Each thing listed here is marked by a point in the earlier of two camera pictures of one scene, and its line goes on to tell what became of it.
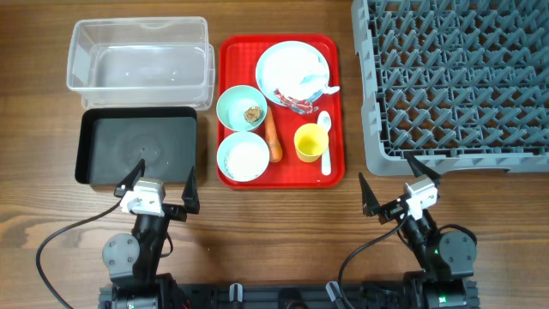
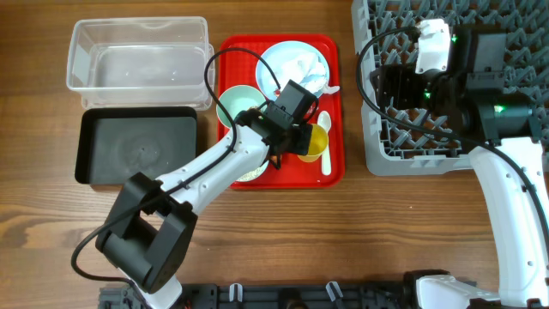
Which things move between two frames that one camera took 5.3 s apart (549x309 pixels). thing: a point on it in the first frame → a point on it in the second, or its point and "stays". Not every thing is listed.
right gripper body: (389, 210) → (430, 91)
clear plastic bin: (148, 63) stays
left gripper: (177, 211) → (302, 143)
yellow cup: (310, 141) stays
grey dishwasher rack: (461, 85) stays
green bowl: (232, 103) stays
